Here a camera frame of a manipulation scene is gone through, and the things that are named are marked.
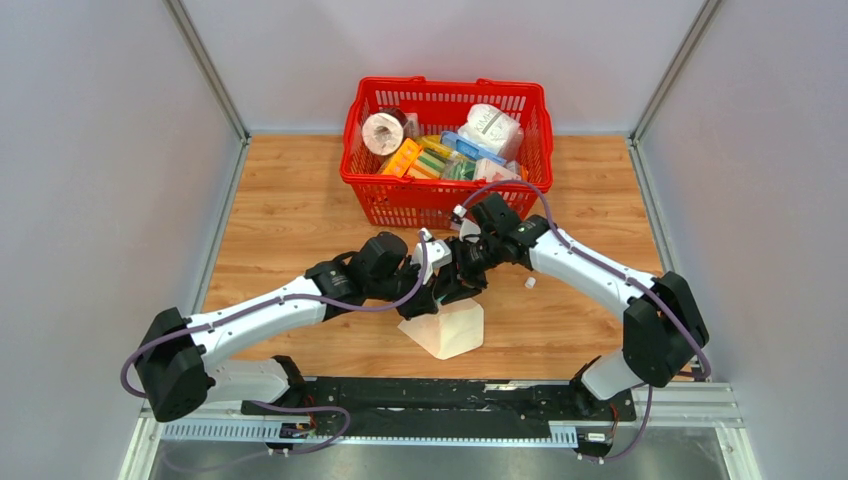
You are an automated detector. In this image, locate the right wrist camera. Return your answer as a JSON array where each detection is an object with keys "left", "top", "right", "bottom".
[{"left": 451, "top": 205, "right": 481, "bottom": 243}]

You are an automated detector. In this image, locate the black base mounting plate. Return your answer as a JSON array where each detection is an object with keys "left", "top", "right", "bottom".
[{"left": 277, "top": 377, "right": 636, "bottom": 439}]

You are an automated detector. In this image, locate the orange plastic box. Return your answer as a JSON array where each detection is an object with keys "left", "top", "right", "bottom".
[{"left": 377, "top": 138, "right": 422, "bottom": 178}]

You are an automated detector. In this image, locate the blue plastic package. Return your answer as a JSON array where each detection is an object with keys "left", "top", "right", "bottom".
[{"left": 440, "top": 131, "right": 507, "bottom": 166}]

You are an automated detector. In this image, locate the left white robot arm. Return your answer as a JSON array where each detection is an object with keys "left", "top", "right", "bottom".
[{"left": 121, "top": 230, "right": 452, "bottom": 423}]

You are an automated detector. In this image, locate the red plastic shopping basket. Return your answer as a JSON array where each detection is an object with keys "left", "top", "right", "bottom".
[{"left": 339, "top": 76, "right": 554, "bottom": 229}]

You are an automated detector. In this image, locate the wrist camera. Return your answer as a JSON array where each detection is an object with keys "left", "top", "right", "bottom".
[
  {"left": 451, "top": 205, "right": 481, "bottom": 243},
  {"left": 411, "top": 228, "right": 453, "bottom": 275}
]

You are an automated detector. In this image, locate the cream paper envelope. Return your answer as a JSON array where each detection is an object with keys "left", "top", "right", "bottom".
[{"left": 398, "top": 299, "right": 485, "bottom": 360}]

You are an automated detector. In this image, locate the green yellow sponge pack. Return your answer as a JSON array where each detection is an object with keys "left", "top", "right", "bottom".
[{"left": 406, "top": 149, "right": 446, "bottom": 180}]

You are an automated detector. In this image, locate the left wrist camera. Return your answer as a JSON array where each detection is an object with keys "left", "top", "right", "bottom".
[{"left": 411, "top": 228, "right": 453, "bottom": 275}]

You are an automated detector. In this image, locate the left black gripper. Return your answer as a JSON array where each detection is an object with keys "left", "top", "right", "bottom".
[{"left": 367, "top": 255, "right": 439, "bottom": 322}]

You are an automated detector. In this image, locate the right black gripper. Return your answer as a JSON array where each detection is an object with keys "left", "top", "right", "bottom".
[{"left": 435, "top": 233, "right": 502, "bottom": 306}]

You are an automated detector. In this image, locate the white small box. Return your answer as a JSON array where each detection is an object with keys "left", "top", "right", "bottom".
[{"left": 472, "top": 158, "right": 522, "bottom": 183}]

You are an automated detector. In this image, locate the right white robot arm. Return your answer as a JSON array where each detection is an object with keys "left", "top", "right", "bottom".
[{"left": 436, "top": 193, "right": 709, "bottom": 419}]

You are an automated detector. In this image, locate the wrapped white tissue pack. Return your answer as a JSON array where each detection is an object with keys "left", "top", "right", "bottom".
[{"left": 458, "top": 103, "right": 524, "bottom": 161}]

